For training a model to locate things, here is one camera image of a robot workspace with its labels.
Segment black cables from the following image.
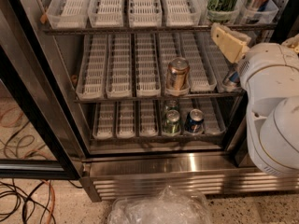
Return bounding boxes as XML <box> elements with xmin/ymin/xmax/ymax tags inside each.
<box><xmin>0</xmin><ymin>178</ymin><xmax>57</xmax><ymax>224</ymax></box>

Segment stainless steel fridge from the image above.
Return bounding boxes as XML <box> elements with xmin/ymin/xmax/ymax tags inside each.
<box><xmin>0</xmin><ymin>0</ymin><xmax>298</xmax><ymax>202</ymax></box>

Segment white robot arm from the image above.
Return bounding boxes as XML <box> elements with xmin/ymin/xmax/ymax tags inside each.
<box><xmin>210</xmin><ymin>23</ymin><xmax>299</xmax><ymax>176</ymax></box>

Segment blue redbull can middle shelf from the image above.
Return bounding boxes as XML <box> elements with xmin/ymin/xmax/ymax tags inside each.
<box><xmin>223</xmin><ymin>71</ymin><xmax>240</xmax><ymax>91</ymax></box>

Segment green can rear bottom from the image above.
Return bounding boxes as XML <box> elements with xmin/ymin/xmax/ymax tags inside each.
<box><xmin>164</xmin><ymin>100</ymin><xmax>179</xmax><ymax>113</ymax></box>

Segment clear plastic bag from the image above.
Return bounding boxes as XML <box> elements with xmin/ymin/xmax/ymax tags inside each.
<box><xmin>107</xmin><ymin>186</ymin><xmax>212</xmax><ymax>224</ymax></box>

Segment blue can bottom shelf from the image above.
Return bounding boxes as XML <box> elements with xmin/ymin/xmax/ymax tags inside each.
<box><xmin>184</xmin><ymin>109</ymin><xmax>204</xmax><ymax>133</ymax></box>

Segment gold copper can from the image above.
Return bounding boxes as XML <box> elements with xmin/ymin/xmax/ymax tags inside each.
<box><xmin>166</xmin><ymin>57</ymin><xmax>190</xmax><ymax>91</ymax></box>

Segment bottom wire shelf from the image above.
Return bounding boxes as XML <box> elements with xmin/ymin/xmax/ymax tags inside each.
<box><xmin>91</xmin><ymin>134</ymin><xmax>224</xmax><ymax>143</ymax></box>

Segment glass fridge door left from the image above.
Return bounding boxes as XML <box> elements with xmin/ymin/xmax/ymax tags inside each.
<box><xmin>0</xmin><ymin>47</ymin><xmax>79</xmax><ymax>180</ymax></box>

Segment top wire shelf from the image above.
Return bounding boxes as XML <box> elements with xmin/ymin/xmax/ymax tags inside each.
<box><xmin>43</xmin><ymin>23</ymin><xmax>276</xmax><ymax>35</ymax></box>

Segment wire shelf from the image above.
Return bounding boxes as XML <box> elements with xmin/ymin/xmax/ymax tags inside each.
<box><xmin>73</xmin><ymin>91</ymin><xmax>246</xmax><ymax>104</ymax></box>
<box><xmin>43</xmin><ymin>23</ymin><xmax>276</xmax><ymax>35</ymax></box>
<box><xmin>91</xmin><ymin>134</ymin><xmax>224</xmax><ymax>143</ymax></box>

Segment green tall can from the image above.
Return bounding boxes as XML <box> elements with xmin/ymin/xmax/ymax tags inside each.
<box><xmin>206</xmin><ymin>0</ymin><xmax>237</xmax><ymax>23</ymax></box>

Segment middle wire shelf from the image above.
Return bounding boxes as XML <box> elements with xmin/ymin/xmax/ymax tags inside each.
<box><xmin>73</xmin><ymin>91</ymin><xmax>246</xmax><ymax>104</ymax></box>

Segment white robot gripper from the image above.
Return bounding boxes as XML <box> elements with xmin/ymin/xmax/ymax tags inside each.
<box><xmin>210</xmin><ymin>22</ymin><xmax>299</xmax><ymax>92</ymax></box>

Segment green can front bottom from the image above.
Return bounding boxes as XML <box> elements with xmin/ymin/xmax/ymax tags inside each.
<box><xmin>163</xmin><ymin>109</ymin><xmax>180</xmax><ymax>135</ymax></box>

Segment orange cable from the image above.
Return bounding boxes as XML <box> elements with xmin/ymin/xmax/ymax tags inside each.
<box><xmin>40</xmin><ymin>179</ymin><xmax>57</xmax><ymax>224</ymax></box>

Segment clear tray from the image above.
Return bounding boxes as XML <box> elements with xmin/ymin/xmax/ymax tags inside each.
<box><xmin>88</xmin><ymin>0</ymin><xmax>124</xmax><ymax>28</ymax></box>
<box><xmin>46</xmin><ymin>0</ymin><xmax>90</xmax><ymax>29</ymax></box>
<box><xmin>135</xmin><ymin>34</ymin><xmax>161</xmax><ymax>97</ymax></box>
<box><xmin>106</xmin><ymin>34</ymin><xmax>132</xmax><ymax>98</ymax></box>
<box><xmin>163</xmin><ymin>0</ymin><xmax>201</xmax><ymax>27</ymax></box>
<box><xmin>116</xmin><ymin>101</ymin><xmax>135</xmax><ymax>138</ymax></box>
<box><xmin>128</xmin><ymin>0</ymin><xmax>163</xmax><ymax>27</ymax></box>
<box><xmin>139</xmin><ymin>101</ymin><xmax>158</xmax><ymax>137</ymax></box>
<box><xmin>93</xmin><ymin>103</ymin><xmax>115</xmax><ymax>140</ymax></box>
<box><xmin>76</xmin><ymin>35</ymin><xmax>107</xmax><ymax>100</ymax></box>

